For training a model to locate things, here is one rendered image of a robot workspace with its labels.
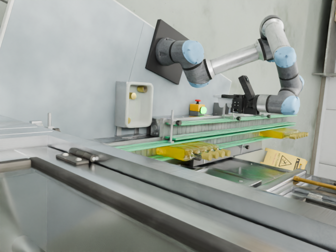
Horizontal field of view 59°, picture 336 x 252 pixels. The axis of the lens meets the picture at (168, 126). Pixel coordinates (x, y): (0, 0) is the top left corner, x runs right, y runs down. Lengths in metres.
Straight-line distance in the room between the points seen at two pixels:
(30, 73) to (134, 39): 0.56
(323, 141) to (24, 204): 7.19
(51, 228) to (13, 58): 1.04
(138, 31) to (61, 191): 1.33
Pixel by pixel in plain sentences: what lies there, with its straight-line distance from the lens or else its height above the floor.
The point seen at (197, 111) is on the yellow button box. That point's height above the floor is 0.82.
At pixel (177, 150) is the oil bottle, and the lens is 1.46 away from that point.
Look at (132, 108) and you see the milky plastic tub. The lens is 1.55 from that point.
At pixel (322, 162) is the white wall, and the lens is 7.45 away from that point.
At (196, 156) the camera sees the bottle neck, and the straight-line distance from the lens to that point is 1.41.
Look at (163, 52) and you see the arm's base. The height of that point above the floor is 0.82.
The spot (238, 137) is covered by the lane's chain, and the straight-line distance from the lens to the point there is 2.26.
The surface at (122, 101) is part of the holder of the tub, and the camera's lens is 1.47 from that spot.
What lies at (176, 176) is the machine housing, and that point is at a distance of 0.34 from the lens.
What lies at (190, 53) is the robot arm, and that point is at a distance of 1.53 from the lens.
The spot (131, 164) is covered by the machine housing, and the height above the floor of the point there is 1.65.
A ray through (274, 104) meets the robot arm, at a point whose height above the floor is 1.46.
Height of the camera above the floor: 1.93
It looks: 41 degrees down
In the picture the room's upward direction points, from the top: 100 degrees clockwise
